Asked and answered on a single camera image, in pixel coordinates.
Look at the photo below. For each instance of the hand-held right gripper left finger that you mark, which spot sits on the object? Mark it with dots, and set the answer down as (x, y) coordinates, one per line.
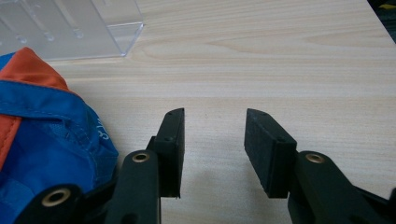
(169, 149)

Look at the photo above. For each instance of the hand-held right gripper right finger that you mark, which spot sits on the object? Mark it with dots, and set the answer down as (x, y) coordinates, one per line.
(267, 149)

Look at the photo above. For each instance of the blue and orange garment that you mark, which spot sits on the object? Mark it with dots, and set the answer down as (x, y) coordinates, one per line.
(46, 137)

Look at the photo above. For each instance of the clear plastic tray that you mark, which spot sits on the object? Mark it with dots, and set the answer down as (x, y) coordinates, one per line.
(62, 25)

